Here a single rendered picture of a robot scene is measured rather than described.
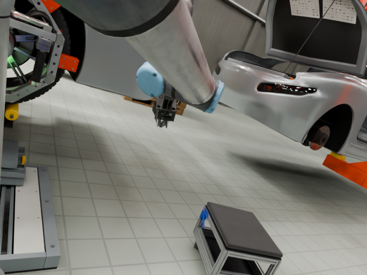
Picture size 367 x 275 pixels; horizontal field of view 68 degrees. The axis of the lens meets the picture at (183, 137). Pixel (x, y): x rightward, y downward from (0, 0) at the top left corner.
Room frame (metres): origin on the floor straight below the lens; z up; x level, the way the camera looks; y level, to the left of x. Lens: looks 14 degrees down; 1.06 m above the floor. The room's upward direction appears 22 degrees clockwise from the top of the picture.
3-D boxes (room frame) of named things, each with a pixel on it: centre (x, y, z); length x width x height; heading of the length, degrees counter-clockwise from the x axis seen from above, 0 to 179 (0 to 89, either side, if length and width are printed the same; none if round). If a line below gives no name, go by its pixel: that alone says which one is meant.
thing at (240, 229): (1.43, -0.50, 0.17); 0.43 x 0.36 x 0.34; 17
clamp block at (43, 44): (1.16, 0.71, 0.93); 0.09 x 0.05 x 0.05; 36
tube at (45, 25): (1.19, 0.82, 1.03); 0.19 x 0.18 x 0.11; 36
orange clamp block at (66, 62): (1.42, 0.72, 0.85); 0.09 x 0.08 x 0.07; 126
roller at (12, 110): (1.38, 0.93, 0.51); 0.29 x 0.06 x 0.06; 36
